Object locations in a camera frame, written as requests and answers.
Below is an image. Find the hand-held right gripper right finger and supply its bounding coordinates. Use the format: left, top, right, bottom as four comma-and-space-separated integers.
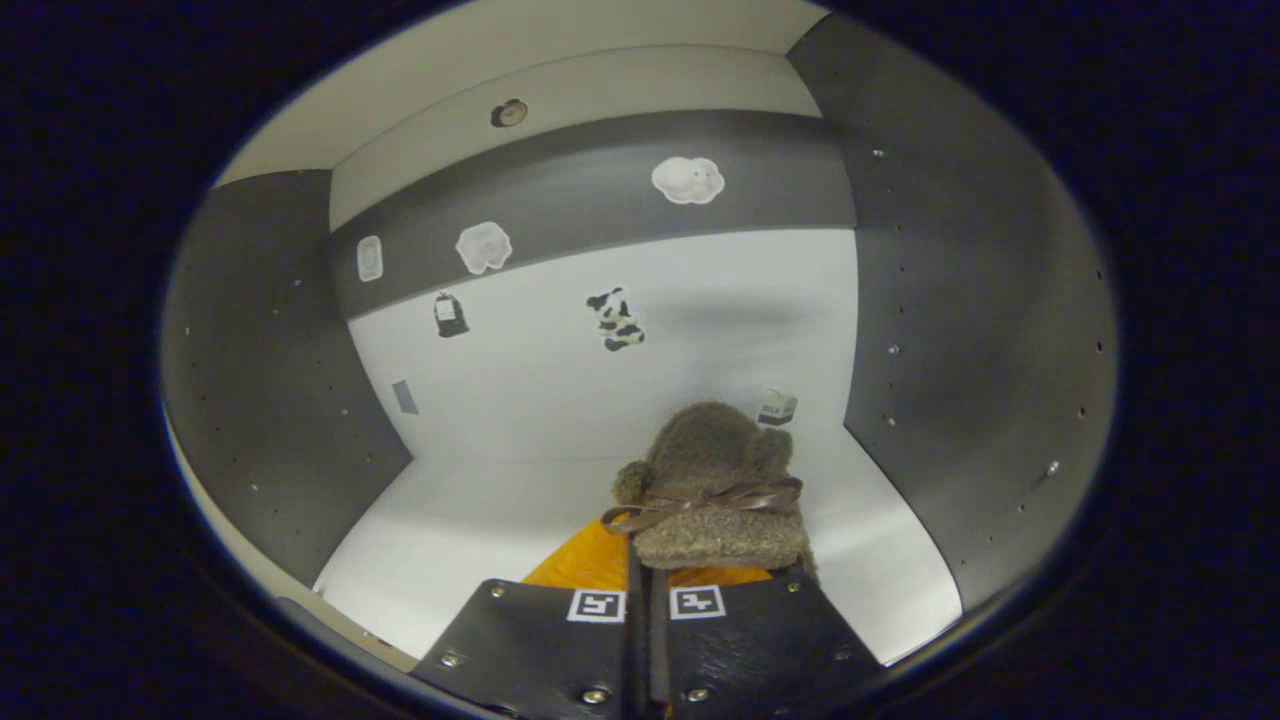
645, 562, 887, 720

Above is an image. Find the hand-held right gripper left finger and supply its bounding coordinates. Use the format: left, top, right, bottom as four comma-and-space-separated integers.
410, 512, 641, 720

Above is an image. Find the brown fuzzy shoe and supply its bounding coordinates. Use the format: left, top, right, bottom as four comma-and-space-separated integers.
600, 402, 816, 583

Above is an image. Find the white shoe cabinet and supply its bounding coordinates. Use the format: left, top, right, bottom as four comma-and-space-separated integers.
160, 0, 1119, 671

